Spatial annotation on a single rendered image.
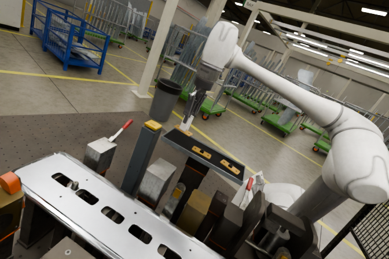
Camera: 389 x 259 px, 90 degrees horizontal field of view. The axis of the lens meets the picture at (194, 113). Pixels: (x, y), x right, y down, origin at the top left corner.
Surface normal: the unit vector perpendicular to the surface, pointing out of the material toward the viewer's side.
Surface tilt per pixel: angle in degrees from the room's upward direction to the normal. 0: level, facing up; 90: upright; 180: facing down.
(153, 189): 90
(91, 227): 0
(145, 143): 90
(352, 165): 75
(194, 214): 90
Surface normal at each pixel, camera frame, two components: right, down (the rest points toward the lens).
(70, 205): 0.39, -0.87
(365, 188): -0.38, 0.51
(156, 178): -0.31, 0.21
